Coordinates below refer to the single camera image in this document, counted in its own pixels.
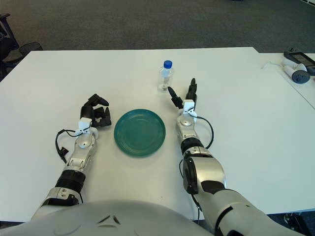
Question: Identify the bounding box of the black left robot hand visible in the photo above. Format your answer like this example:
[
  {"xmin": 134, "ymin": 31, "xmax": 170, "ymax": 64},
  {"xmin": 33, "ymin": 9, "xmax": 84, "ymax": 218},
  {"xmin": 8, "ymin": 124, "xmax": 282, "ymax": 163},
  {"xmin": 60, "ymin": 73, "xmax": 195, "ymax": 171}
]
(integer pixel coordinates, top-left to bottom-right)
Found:
[{"xmin": 80, "ymin": 93, "xmax": 112, "ymax": 128}]

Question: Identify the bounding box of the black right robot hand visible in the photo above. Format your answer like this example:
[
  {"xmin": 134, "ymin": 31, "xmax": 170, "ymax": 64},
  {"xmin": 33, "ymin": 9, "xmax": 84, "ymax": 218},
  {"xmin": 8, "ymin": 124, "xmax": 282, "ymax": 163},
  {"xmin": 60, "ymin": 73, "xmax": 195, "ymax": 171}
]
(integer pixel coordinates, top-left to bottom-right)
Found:
[{"xmin": 168, "ymin": 78, "xmax": 199, "ymax": 110}]

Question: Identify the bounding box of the clear bottle blue cap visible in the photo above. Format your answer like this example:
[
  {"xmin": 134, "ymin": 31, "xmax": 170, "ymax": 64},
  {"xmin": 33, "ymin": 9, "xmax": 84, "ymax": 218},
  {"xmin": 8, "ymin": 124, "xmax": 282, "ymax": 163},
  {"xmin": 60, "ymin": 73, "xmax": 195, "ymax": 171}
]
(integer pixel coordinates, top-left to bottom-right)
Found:
[{"xmin": 157, "ymin": 59, "xmax": 175, "ymax": 93}]

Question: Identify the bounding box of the green round plate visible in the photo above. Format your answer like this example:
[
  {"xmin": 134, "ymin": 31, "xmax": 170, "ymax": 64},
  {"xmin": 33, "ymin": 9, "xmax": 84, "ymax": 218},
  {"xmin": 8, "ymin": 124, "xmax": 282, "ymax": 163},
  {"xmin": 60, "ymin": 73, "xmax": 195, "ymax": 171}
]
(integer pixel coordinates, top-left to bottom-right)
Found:
[{"xmin": 113, "ymin": 109, "xmax": 166, "ymax": 158}]

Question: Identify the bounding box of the grey white VR controller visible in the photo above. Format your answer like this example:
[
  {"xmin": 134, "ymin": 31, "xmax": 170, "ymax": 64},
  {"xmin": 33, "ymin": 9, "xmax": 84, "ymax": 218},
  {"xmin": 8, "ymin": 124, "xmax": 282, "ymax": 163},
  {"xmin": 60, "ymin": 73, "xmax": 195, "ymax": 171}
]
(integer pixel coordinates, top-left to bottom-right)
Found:
[{"xmin": 283, "ymin": 63, "xmax": 311, "ymax": 85}]

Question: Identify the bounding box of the black office chair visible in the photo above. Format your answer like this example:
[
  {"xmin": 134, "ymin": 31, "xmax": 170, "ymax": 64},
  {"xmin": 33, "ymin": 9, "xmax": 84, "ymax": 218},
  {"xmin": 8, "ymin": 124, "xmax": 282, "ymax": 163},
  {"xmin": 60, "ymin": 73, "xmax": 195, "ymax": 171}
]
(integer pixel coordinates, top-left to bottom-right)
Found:
[{"xmin": 0, "ymin": 13, "xmax": 23, "ymax": 77}]

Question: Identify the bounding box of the grey robot torso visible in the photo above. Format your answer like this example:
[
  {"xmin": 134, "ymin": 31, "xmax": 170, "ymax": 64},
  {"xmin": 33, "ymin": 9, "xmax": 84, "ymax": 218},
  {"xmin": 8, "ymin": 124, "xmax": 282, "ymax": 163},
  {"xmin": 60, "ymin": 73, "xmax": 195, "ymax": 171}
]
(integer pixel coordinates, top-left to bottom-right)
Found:
[{"xmin": 0, "ymin": 199, "xmax": 215, "ymax": 236}]

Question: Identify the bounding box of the black handheld remote controller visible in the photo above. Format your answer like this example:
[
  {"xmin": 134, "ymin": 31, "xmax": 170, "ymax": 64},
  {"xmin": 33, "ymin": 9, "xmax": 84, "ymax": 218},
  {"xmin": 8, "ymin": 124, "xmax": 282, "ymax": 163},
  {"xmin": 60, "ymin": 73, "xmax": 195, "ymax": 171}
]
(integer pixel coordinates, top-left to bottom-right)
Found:
[{"xmin": 283, "ymin": 48, "xmax": 315, "ymax": 76}]

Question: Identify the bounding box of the black table leg caster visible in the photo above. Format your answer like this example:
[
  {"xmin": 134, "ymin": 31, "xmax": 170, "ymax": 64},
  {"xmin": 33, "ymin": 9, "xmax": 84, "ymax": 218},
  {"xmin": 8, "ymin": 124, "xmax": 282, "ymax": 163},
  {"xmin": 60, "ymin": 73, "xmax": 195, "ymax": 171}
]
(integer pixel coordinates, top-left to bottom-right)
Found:
[{"xmin": 283, "ymin": 213, "xmax": 315, "ymax": 236}]

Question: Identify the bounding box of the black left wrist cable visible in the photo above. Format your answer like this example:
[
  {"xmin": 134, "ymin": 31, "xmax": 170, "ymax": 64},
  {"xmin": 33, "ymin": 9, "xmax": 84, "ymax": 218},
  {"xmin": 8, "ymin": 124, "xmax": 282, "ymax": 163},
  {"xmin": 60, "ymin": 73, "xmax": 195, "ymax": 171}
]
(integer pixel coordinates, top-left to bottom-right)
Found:
[{"xmin": 55, "ymin": 129, "xmax": 82, "ymax": 164}]

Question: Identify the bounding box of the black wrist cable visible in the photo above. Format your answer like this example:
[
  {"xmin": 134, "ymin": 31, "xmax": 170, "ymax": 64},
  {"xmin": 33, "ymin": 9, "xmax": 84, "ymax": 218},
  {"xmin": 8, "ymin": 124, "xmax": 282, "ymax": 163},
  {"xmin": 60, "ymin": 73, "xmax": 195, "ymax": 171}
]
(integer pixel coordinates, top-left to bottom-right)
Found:
[
  {"xmin": 195, "ymin": 116, "xmax": 214, "ymax": 149},
  {"xmin": 55, "ymin": 129, "xmax": 82, "ymax": 164}
]

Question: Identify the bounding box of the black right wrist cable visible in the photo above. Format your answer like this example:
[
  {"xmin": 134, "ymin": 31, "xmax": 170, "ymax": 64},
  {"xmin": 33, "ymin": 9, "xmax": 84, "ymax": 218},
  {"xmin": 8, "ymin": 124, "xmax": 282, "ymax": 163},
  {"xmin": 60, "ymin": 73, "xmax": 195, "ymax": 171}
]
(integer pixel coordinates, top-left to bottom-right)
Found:
[{"xmin": 195, "ymin": 116, "xmax": 214, "ymax": 149}]

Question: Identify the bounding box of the black wire mesh wastebasket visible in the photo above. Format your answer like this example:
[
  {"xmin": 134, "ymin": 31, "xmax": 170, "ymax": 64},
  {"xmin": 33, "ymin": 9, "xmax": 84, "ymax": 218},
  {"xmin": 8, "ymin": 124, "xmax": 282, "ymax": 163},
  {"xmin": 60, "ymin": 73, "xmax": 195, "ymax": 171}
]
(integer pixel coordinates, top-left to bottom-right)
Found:
[{"xmin": 19, "ymin": 42, "xmax": 44, "ymax": 56}]

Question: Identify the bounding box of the white thin cable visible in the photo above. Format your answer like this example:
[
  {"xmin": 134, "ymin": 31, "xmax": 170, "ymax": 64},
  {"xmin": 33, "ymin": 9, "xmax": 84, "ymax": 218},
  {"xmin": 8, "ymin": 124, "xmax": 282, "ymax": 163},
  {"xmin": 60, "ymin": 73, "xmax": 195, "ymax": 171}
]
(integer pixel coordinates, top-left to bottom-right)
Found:
[{"xmin": 261, "ymin": 61, "xmax": 284, "ymax": 71}]

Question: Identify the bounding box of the black right elbow cable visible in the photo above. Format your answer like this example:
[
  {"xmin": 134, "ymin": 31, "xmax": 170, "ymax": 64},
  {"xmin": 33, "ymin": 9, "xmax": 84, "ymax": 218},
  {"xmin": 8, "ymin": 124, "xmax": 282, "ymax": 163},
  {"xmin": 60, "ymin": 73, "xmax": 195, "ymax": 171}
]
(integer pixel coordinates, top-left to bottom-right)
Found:
[{"xmin": 179, "ymin": 157, "xmax": 202, "ymax": 223}]

